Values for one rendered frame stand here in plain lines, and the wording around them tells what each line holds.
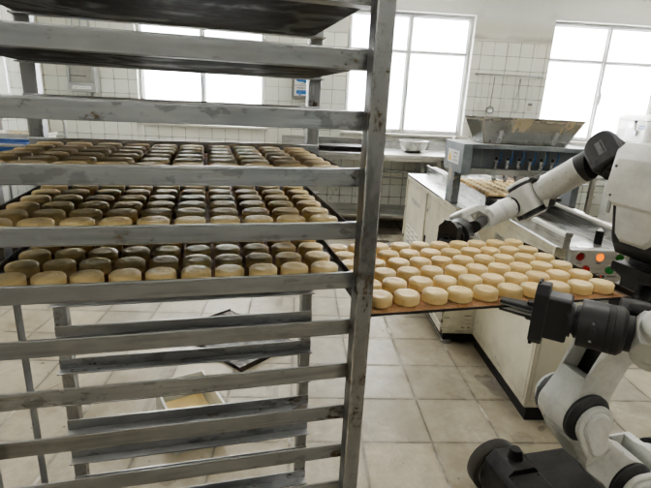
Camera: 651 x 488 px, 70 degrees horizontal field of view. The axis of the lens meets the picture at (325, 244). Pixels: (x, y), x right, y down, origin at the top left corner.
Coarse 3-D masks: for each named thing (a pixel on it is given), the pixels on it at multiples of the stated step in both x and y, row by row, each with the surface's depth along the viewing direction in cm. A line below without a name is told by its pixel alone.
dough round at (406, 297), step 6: (396, 294) 89; (402, 294) 89; (408, 294) 89; (414, 294) 89; (396, 300) 89; (402, 300) 88; (408, 300) 87; (414, 300) 88; (408, 306) 88; (414, 306) 88
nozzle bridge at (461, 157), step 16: (448, 144) 269; (464, 144) 241; (480, 144) 241; (496, 144) 244; (512, 144) 250; (448, 160) 267; (464, 160) 243; (480, 160) 252; (512, 160) 252; (528, 160) 253; (544, 160) 253; (560, 160) 253; (448, 176) 266; (448, 192) 265; (576, 192) 261
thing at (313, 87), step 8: (312, 40) 108; (320, 40) 108; (312, 80) 110; (320, 80) 111; (312, 88) 111; (320, 88) 111; (312, 96) 111; (320, 96) 112; (312, 104) 112; (320, 104) 112; (312, 136) 114; (304, 296) 126; (304, 304) 127; (304, 360) 132; (296, 384) 137; (304, 384) 135; (296, 392) 137; (304, 392) 135; (296, 440) 140; (304, 440) 140; (296, 464) 142; (304, 464) 143
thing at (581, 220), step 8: (472, 176) 364; (480, 176) 346; (488, 176) 332; (552, 208) 245; (560, 208) 237; (568, 208) 231; (560, 216) 237; (568, 216) 230; (576, 216) 223; (584, 216) 216; (576, 224) 222; (584, 224) 216; (592, 224) 211; (600, 224) 205; (608, 224) 202; (608, 232) 199
